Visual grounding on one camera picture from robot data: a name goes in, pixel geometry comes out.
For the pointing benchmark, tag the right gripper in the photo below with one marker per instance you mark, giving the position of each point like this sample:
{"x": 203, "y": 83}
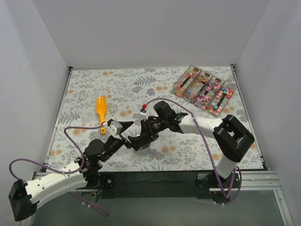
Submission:
{"x": 146, "y": 132}

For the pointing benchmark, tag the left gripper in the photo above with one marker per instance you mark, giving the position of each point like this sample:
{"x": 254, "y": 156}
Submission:
{"x": 123, "y": 138}

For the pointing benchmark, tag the yellow plastic scoop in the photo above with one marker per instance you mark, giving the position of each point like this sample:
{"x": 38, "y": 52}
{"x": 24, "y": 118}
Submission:
{"x": 101, "y": 108}

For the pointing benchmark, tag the clear compartment candy box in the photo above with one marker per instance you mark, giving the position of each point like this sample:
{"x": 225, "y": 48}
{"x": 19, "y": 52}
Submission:
{"x": 204, "y": 90}

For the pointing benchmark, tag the clear plastic jar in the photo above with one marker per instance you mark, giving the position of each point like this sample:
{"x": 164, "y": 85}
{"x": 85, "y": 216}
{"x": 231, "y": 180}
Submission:
{"x": 143, "y": 151}

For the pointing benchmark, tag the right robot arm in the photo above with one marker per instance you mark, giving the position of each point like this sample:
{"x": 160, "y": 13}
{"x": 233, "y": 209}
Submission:
{"x": 231, "y": 135}

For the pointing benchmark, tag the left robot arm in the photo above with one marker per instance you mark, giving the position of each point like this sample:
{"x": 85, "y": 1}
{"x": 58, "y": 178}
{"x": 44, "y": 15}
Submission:
{"x": 26, "y": 197}

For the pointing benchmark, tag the floral patterned table mat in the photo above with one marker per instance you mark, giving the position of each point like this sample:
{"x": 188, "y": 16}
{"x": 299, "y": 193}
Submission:
{"x": 125, "y": 91}

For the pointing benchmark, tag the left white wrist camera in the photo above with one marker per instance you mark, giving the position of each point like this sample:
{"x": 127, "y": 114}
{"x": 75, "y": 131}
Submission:
{"x": 114, "y": 128}

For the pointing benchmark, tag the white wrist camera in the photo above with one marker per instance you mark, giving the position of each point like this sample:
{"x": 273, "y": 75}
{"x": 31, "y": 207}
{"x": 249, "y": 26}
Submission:
{"x": 143, "y": 110}
{"x": 114, "y": 128}

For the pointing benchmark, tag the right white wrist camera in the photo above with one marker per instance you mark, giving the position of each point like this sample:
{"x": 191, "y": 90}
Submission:
{"x": 143, "y": 110}

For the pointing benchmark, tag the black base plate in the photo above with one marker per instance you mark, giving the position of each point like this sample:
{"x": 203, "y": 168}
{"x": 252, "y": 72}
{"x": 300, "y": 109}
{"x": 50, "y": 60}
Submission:
{"x": 156, "y": 184}

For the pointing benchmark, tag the aluminium frame rail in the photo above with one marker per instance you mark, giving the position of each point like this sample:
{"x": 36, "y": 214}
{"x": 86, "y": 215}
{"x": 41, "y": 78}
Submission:
{"x": 173, "y": 198}

